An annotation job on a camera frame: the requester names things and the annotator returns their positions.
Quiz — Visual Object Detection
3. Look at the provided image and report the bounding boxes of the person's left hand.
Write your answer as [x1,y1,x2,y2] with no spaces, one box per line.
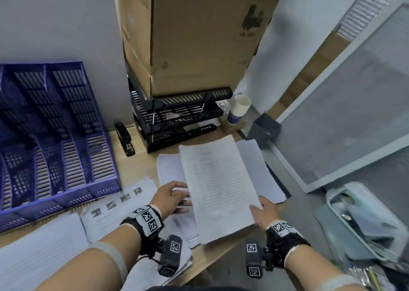
[150,181,193,219]

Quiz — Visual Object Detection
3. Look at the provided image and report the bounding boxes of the person's right hand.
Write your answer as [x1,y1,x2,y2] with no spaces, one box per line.
[249,196,282,231]

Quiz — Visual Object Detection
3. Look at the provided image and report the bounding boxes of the stapled printed paper stack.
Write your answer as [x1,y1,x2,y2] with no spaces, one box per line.
[178,134,264,245]

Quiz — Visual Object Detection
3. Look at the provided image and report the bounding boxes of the person's right forearm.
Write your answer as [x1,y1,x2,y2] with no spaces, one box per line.
[284,244,368,291]

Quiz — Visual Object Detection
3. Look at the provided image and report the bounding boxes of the person's left forearm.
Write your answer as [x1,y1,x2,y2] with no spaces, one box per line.
[35,227,151,291]

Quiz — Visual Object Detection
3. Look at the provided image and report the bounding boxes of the printed text paper sheet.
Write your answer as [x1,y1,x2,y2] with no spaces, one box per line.
[156,153,200,249]

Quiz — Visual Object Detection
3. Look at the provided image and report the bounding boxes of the black stacked letter tray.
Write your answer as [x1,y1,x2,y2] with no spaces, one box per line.
[127,66,234,154]

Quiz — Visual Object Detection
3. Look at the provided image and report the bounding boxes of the black stapler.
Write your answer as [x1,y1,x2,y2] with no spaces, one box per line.
[115,122,136,157]

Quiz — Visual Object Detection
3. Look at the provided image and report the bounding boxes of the paper sheets with photos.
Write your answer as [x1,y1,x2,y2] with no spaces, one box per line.
[80,176,158,247]

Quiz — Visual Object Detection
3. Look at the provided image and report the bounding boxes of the small brown cardboard box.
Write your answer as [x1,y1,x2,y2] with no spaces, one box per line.
[219,118,246,134]

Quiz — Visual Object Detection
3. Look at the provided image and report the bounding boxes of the dark grey square box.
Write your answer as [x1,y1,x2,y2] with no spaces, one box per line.
[245,113,282,149]

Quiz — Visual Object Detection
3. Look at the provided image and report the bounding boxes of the plain white paper sheets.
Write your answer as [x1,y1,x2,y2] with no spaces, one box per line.
[123,243,194,291]

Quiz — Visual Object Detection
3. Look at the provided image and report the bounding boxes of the white and blue paper cup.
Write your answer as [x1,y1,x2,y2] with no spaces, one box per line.
[227,94,252,125]

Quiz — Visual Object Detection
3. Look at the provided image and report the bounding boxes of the pale green waste bin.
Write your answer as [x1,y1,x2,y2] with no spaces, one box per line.
[315,182,409,291]

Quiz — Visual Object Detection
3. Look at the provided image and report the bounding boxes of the purple plastic file organizer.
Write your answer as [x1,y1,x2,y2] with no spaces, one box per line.
[0,61,122,234]

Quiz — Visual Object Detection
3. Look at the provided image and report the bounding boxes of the white framed grey panel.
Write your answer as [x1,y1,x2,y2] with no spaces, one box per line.
[275,0,409,194]

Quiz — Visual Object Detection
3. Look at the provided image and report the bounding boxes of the large brown cardboard box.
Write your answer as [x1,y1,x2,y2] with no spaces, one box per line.
[112,0,299,97]

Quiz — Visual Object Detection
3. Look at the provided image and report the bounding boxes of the lined white paper stack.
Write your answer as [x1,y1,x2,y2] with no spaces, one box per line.
[0,212,90,291]

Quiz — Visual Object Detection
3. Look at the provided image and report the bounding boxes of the brown cardboard sheet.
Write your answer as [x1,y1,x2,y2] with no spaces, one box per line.
[267,29,349,119]

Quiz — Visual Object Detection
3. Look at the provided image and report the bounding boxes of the white leaning board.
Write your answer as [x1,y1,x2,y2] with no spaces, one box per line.
[235,0,377,116]

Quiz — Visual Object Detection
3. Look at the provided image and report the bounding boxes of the black right wrist marker strap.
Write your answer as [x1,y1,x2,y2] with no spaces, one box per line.
[265,220,312,269]

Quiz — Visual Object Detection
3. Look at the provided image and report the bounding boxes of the black wrist marker strap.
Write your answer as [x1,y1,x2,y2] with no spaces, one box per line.
[265,220,312,269]
[120,205,165,256]

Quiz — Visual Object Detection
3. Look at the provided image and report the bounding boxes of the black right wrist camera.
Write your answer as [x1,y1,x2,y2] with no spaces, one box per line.
[244,240,274,278]

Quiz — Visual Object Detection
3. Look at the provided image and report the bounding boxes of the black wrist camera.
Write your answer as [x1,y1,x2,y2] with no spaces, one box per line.
[157,235,183,278]
[244,240,274,278]

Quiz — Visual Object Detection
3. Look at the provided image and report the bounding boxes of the black left wrist marker strap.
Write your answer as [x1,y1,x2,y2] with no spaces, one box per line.
[120,205,165,256]

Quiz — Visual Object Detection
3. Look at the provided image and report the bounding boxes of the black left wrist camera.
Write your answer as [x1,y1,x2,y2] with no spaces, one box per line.
[157,235,183,278]

